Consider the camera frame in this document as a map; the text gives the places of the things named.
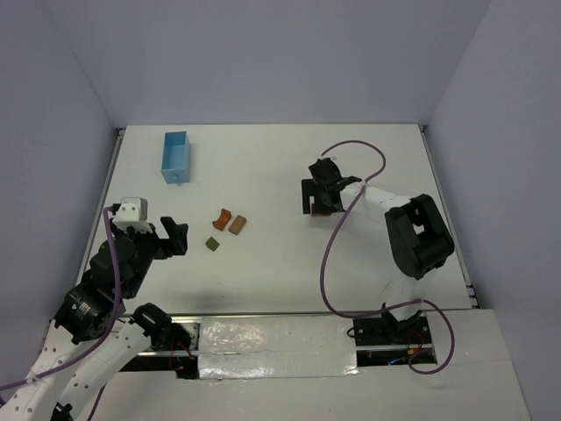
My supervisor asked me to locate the green triangular wood block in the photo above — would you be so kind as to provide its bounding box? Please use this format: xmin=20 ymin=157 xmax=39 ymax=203
xmin=205 ymin=237 xmax=220 ymax=252

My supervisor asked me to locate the orange arch wood block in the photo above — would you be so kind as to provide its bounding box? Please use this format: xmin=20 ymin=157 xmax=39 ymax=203
xmin=212 ymin=208 xmax=232 ymax=231

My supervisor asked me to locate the light oak rectangular block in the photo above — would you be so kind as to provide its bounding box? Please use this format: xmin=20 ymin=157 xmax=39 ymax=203
xmin=228 ymin=215 xmax=247 ymax=235

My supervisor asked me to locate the blue wooden drawer box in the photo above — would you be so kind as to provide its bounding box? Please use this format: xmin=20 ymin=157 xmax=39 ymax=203
xmin=160 ymin=132 xmax=190 ymax=184

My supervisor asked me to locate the walnut base block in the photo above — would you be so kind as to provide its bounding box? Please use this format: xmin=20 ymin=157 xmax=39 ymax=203
xmin=310 ymin=210 xmax=331 ymax=217

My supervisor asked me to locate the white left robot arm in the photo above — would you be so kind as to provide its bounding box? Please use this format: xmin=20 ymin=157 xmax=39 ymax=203
xmin=1 ymin=217 xmax=192 ymax=420

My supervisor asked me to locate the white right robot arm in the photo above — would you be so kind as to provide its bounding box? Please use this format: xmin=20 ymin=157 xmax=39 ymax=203
xmin=302 ymin=158 xmax=455 ymax=337

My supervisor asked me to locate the silver tape strip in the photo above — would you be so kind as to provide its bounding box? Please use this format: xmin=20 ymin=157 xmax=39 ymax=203
xmin=198 ymin=316 xmax=359 ymax=380

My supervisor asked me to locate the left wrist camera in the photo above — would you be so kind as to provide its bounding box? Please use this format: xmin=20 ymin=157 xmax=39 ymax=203
xmin=113 ymin=197 xmax=152 ymax=232

